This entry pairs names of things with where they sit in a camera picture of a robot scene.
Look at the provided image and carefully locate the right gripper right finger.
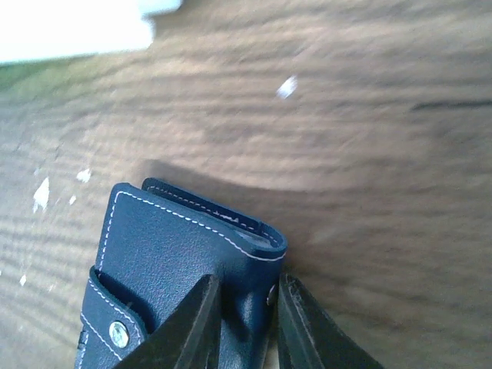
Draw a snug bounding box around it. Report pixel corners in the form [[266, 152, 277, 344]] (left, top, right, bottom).
[[278, 273, 383, 369]]

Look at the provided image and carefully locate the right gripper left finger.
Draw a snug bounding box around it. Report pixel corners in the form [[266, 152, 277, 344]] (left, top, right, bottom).
[[116, 274, 221, 369]]

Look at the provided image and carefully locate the navy blue card holder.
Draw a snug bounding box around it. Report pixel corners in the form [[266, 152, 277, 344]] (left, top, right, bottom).
[[75, 178, 288, 368]]

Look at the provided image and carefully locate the white bin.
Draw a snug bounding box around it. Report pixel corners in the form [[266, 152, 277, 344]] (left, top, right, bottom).
[[1, 0, 183, 65]]

